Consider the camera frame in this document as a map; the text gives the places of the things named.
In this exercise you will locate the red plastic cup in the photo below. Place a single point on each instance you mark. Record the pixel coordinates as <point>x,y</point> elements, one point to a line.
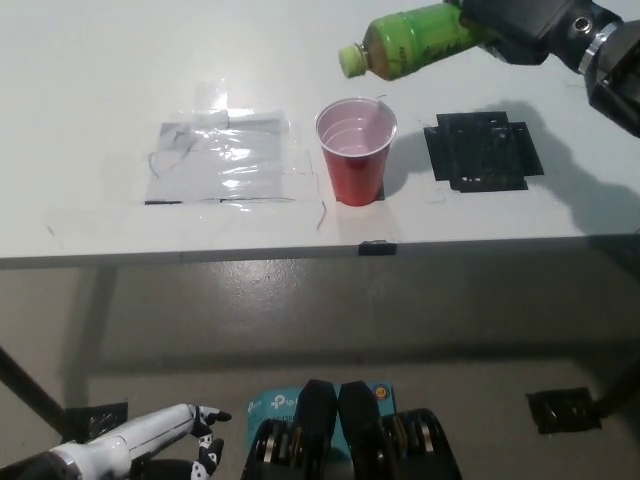
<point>355,177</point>

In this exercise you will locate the green tea plastic bottle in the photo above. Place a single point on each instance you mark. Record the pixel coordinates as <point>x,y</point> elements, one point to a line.
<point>410,45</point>

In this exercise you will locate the teal tp-link box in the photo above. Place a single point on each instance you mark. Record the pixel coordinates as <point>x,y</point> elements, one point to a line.
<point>272,405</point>

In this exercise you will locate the black tape square patch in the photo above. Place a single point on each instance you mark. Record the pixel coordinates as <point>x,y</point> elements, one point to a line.
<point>482,152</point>

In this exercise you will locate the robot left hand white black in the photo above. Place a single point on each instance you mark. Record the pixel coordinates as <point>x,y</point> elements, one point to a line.
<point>130,437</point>

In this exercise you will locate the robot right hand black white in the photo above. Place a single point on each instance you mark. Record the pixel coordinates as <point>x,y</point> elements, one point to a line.
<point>530,25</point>

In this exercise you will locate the small black tape strip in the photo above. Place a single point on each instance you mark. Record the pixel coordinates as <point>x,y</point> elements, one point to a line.
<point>378,248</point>

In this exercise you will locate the black table leg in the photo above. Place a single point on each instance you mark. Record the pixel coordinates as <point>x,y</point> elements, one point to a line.
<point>27,387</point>

